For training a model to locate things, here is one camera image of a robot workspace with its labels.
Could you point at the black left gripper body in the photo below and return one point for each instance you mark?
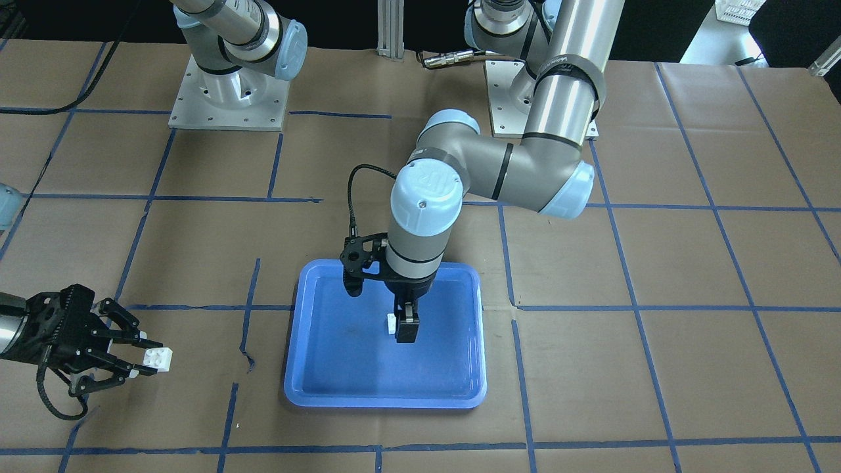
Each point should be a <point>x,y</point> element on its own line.
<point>410,287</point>

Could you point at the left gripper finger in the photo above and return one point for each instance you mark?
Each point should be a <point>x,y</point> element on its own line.
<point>399,309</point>
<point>409,328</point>

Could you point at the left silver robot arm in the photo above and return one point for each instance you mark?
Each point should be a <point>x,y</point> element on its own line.
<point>565,48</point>

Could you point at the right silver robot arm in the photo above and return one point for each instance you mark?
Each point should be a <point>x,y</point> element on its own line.
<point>244,56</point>

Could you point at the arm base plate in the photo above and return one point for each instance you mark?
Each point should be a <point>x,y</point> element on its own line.
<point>506,98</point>
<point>243,100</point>

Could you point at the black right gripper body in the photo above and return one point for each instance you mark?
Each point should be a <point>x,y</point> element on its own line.
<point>31,343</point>

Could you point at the blue plastic tray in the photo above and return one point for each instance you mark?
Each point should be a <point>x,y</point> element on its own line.
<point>342,355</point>

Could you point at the aluminium frame post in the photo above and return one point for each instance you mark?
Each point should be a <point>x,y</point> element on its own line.
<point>390,29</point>

